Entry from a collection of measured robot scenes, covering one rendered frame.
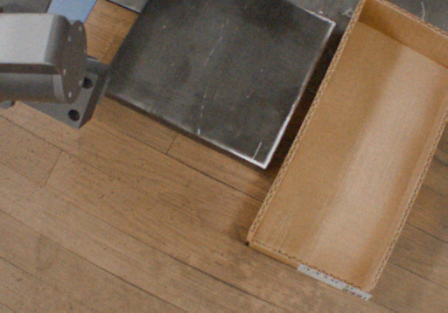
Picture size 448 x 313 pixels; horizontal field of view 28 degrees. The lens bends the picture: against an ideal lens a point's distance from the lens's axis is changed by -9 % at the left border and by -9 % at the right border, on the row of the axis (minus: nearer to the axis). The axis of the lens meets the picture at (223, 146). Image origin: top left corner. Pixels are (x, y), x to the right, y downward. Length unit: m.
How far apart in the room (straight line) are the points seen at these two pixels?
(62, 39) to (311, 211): 0.35
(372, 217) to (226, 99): 0.17
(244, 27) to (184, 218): 0.18
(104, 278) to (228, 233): 0.12
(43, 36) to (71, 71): 0.04
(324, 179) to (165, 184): 0.14
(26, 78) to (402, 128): 0.42
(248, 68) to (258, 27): 0.04
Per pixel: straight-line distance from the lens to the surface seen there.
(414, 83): 0.92
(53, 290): 0.87
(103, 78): 0.69
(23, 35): 0.60
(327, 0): 0.94
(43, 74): 0.61
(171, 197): 0.87
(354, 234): 0.87
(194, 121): 0.87
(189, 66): 0.89
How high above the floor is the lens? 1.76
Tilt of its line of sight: 75 degrees down
